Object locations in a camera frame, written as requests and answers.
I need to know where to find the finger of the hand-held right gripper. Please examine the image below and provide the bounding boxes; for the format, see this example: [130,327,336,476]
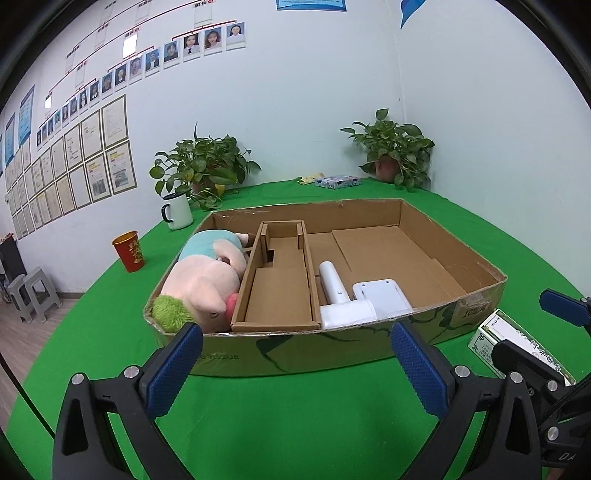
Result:
[491,339,591,422]
[539,288,591,335]

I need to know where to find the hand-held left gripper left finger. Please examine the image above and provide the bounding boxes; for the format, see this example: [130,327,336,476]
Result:
[51,322,205,480]

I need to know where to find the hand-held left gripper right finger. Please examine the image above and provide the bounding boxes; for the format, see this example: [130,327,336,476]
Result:
[390,320,543,480]

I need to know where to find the white green medicine box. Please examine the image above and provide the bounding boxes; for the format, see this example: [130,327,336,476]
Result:
[468,308,577,386]

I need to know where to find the white hair dryer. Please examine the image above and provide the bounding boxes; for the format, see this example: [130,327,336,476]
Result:
[318,261,378,330]

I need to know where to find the large cardboard box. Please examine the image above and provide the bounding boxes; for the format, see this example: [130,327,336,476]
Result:
[143,198,509,377]

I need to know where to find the narrow cardboard tray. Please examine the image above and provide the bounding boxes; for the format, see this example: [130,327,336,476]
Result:
[230,220,321,334]

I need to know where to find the pink plush pig toy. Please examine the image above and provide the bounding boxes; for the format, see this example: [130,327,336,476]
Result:
[150,229,257,334]

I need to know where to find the red paper cup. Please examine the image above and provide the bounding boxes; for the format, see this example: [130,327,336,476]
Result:
[112,231,146,274]

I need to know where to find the thin black pole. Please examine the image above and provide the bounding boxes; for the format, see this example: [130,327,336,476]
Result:
[0,355,58,437]

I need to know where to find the grey plastic stool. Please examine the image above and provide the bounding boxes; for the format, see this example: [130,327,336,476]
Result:
[23,267,61,323]
[7,274,35,324]

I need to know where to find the white enamel mug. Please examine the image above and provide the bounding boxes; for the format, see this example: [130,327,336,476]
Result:
[161,193,194,230]

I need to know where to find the black cabinet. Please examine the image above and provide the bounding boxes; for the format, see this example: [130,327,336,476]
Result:
[0,239,26,289]

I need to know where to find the patterned tissue pack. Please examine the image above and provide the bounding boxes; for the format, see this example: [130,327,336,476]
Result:
[315,174,363,190]

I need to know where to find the potted green plant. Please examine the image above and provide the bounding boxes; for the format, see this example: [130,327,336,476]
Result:
[148,122,262,212]
[339,108,435,192]

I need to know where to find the rows of framed certificates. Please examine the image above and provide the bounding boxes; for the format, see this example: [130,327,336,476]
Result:
[4,95,138,241]

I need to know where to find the blue wall poster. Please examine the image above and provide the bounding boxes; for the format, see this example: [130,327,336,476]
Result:
[276,0,348,12]
[4,113,17,167]
[18,84,36,146]

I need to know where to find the wall chart of portrait photos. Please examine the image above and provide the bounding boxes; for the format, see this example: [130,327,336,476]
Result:
[34,0,247,153]

